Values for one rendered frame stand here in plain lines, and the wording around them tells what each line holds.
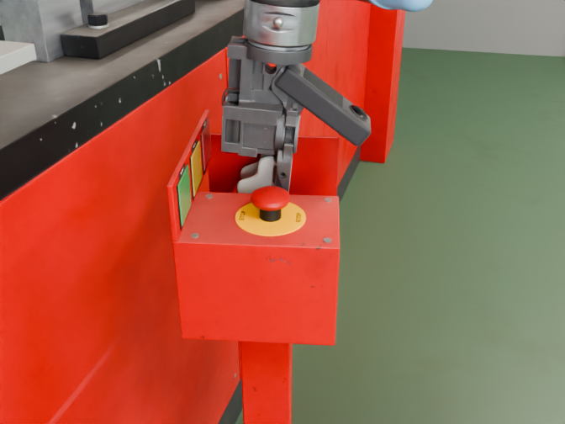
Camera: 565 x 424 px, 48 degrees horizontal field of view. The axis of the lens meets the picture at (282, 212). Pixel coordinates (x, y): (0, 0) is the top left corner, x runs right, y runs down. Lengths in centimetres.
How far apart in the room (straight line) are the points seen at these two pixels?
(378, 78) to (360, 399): 137
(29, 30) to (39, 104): 17
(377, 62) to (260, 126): 185
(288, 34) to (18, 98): 30
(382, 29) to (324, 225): 189
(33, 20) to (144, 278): 36
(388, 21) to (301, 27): 183
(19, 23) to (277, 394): 56
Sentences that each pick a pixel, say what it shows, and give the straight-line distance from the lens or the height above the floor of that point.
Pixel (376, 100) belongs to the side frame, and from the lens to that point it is 255.
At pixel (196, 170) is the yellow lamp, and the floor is 81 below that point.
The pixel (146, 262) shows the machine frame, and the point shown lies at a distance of 89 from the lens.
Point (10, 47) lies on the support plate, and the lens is 42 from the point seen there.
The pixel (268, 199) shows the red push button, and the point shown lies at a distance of 62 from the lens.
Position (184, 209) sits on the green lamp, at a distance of 62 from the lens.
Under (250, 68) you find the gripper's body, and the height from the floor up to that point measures 91.
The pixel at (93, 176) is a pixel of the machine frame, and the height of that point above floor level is 79.
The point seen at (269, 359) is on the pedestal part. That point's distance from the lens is 78.
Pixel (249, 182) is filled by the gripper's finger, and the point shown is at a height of 78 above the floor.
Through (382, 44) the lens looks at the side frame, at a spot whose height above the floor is 49.
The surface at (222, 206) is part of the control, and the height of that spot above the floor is 78.
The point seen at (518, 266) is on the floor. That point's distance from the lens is 209.
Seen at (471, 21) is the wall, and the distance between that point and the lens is 437.
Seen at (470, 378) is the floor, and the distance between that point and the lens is 165.
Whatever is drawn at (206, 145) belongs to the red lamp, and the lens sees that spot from 73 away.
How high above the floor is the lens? 110
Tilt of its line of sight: 29 degrees down
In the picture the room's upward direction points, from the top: straight up
